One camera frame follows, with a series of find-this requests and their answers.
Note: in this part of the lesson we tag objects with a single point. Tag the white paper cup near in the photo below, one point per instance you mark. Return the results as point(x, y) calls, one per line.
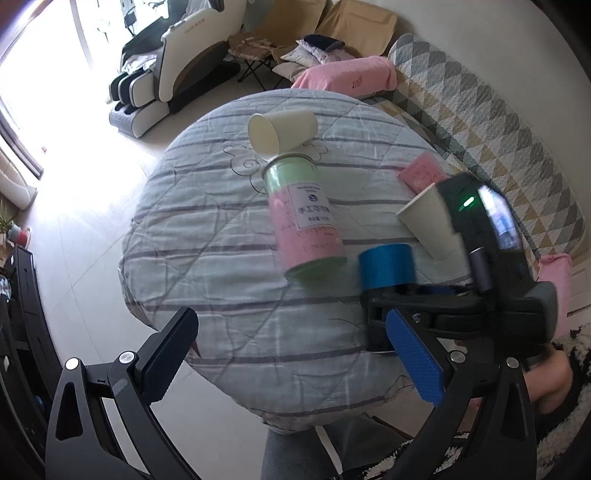
point(428, 219)

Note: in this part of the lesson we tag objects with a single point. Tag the blue and black can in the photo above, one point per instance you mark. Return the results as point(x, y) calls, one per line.
point(387, 266)

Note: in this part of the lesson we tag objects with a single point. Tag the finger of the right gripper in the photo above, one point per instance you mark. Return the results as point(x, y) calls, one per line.
point(447, 311)

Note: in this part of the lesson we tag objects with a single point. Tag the person's right hand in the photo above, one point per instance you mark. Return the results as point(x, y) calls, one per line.
point(550, 380)

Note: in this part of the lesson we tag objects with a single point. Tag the tan folding chair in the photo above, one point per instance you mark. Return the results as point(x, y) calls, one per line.
point(366, 29)
point(285, 23)

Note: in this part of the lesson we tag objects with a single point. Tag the pink cloth on sofa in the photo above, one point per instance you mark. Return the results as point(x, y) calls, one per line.
point(557, 270)

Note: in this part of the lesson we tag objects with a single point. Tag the tan folding chair right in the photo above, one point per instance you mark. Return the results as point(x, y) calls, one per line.
point(366, 29)

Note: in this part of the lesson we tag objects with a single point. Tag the white paper cup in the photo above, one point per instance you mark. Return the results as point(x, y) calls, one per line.
point(428, 219)
point(278, 132)

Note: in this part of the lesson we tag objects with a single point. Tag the triangle patterned sofa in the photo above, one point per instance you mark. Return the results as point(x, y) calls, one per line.
point(474, 129)

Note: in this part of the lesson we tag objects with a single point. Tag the white pillows on chair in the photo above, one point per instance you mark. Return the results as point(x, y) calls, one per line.
point(306, 56)

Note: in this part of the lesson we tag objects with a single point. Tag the striped quilted table cover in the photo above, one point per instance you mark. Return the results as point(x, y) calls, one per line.
point(292, 351)

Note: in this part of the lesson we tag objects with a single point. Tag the pink and green canister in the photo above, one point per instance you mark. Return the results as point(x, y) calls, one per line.
point(307, 237)

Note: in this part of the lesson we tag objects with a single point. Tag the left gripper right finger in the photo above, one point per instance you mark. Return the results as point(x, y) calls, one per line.
point(502, 442)

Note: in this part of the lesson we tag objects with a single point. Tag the white paper cup far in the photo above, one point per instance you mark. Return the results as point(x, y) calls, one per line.
point(278, 132)

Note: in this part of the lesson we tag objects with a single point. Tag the white massage chair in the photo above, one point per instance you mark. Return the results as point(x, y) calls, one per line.
point(172, 61)

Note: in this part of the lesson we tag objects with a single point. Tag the potted green plant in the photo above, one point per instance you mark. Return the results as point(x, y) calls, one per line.
point(9, 229)

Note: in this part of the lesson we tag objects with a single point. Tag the tan folding chair left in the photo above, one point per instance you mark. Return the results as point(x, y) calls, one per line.
point(285, 23)

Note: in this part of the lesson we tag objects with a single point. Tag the white standing air conditioner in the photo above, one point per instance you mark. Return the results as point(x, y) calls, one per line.
point(13, 185)

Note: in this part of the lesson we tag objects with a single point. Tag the dark navy cushion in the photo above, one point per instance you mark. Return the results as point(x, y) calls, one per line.
point(324, 43)

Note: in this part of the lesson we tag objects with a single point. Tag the pink plastic cup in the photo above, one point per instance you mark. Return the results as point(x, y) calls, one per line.
point(424, 171)

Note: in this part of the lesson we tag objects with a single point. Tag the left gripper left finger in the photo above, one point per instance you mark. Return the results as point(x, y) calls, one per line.
point(80, 441)

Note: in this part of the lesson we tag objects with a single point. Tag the black tv stand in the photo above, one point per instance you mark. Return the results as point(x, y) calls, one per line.
point(27, 380)

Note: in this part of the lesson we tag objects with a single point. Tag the pink towel on armrest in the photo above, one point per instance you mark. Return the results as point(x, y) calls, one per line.
point(358, 78)

